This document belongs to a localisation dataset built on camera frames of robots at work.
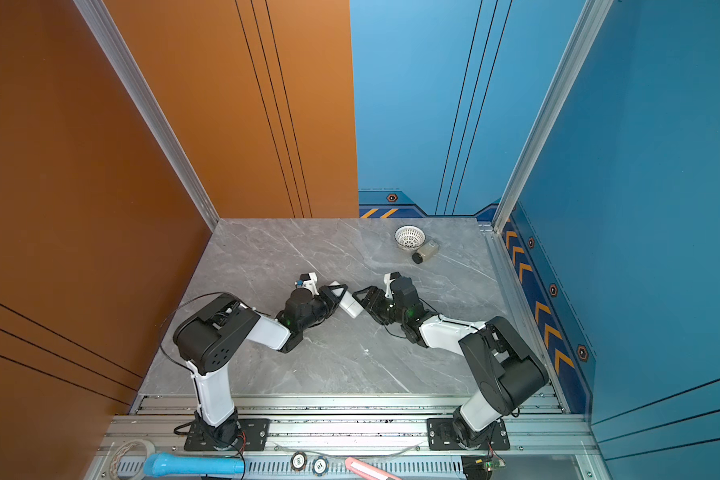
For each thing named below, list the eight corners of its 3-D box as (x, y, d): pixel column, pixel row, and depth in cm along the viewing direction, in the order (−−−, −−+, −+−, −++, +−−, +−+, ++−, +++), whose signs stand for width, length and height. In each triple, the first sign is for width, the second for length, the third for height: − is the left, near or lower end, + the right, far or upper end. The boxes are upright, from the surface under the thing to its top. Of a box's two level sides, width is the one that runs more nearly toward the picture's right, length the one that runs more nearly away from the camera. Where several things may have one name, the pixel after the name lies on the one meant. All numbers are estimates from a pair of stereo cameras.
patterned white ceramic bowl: (395, 253, 113) (396, 244, 109) (394, 234, 120) (395, 224, 116) (425, 253, 113) (427, 244, 109) (422, 234, 120) (423, 224, 116)
